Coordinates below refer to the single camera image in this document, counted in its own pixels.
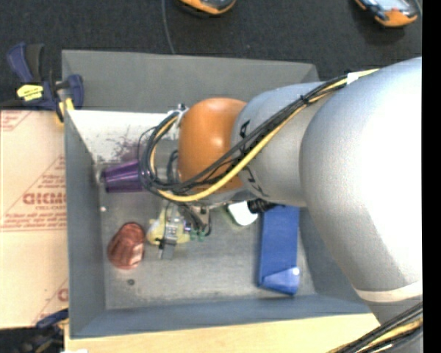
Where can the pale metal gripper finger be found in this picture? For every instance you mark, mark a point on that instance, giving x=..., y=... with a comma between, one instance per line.
x=170, y=245

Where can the red-brown rounded toy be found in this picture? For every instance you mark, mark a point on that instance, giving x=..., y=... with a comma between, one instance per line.
x=125, y=246

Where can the grey metal bin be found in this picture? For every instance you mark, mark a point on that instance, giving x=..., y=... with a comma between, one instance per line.
x=206, y=274

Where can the purple cup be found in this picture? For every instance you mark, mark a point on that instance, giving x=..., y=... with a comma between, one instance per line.
x=123, y=187
x=123, y=170

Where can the blue flat block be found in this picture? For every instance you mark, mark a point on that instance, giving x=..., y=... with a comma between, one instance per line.
x=279, y=245

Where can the brown cardboard board red print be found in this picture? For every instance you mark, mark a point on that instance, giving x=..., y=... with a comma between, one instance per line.
x=29, y=182

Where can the black cylinder on white bracket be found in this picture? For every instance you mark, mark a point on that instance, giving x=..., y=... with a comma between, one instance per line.
x=242, y=213

